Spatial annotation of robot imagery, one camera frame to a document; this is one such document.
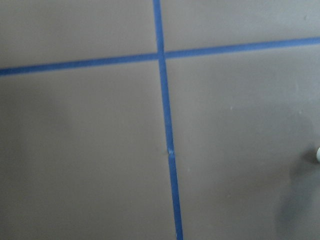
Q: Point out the white PPR pipe fitting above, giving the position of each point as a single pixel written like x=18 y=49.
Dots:
x=318 y=155

